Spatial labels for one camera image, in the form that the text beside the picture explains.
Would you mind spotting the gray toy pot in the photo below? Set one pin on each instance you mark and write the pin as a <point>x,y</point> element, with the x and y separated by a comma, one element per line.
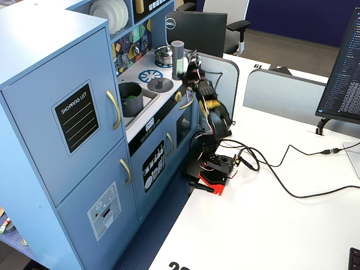
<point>132,104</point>

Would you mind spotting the robot arm base mount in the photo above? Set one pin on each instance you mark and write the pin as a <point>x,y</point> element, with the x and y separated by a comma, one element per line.
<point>215,180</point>

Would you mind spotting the blue toy kitchen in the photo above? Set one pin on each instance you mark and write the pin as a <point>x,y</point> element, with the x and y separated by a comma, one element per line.
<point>42,70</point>

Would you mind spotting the colorful small box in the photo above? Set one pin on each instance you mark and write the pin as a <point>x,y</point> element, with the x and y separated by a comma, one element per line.
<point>5,225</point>

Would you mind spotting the steel ladle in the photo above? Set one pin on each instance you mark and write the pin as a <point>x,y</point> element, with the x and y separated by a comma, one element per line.
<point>137,50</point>

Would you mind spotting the steel slotted spatula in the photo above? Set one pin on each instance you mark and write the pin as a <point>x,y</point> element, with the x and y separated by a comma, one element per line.
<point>124,60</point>

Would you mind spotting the steel pot with lid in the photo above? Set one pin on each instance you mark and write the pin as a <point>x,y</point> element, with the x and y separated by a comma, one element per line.
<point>163,54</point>

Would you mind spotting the gray toy sink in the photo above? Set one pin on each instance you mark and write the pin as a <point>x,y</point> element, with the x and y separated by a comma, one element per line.
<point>150,98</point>

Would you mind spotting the black table clamp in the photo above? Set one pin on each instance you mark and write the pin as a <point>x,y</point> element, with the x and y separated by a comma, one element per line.
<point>201,187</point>

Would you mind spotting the small gold knob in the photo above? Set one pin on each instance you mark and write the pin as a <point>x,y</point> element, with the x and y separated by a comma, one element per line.
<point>24,242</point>

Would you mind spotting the white office chair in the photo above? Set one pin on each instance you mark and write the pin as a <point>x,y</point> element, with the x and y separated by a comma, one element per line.
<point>222,11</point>

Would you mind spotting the motor controller board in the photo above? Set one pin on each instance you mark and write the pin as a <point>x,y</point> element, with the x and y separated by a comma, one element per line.
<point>239,160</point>

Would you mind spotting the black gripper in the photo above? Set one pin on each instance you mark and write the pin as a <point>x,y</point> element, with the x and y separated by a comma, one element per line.
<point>192,67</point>

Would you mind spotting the white toy plate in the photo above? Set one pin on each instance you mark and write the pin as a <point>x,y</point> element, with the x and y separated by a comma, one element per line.
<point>101,14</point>
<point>119,14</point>
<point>126,14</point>

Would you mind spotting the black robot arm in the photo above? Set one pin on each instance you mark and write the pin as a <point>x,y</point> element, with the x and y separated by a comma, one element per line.
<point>220,118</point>

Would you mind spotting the monitor showing code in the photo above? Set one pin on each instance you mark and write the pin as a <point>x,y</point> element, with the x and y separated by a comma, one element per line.
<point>343,70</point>

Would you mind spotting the silver monitor base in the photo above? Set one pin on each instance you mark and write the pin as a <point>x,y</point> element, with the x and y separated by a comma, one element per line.
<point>353,160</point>

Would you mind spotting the gray desk divider panel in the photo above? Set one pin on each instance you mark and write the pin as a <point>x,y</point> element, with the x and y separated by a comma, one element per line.
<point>281,92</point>
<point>222,73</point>

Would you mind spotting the black keyboard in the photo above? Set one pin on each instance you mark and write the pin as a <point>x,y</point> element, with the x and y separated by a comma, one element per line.
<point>355,260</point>

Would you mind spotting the black Dell monitor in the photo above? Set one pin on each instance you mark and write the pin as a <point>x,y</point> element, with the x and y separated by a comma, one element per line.
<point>197,31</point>

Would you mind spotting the gray salt shaker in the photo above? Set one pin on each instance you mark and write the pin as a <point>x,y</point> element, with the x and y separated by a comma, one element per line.
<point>177,56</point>

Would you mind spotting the gray pot lid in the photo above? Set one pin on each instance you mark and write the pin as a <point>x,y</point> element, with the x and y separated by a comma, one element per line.
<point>160,85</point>

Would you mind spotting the black microwave door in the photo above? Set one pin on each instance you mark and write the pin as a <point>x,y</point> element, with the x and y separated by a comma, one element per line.
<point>156,5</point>

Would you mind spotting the steel skimmer spoon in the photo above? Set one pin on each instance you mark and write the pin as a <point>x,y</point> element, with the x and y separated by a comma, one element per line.
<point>116,69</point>

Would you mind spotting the gold stove knob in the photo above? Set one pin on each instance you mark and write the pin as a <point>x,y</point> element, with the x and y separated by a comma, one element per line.
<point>178,97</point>

